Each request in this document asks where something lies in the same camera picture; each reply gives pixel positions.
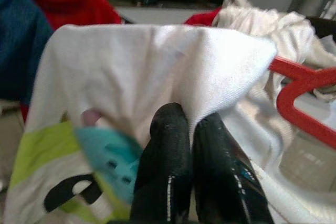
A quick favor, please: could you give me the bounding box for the cream denim garment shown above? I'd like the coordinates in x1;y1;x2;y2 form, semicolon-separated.
212;0;336;99

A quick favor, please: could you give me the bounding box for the white T-shirt green print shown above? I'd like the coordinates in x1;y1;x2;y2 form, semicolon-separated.
6;23;320;224

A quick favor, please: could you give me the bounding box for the blue garment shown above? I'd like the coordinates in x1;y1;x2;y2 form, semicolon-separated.
0;0;55;101

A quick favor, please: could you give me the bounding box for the red plastic hanger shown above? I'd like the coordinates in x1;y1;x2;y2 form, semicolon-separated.
267;55;336;145

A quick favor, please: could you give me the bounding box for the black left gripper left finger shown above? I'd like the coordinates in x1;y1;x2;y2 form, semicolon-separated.
130;102;194;222

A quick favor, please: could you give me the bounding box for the red fleece garment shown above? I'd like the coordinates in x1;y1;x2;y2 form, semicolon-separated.
5;0;123;32

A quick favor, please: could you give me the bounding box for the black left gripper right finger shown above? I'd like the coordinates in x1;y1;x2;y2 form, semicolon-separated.
193;112;275;224

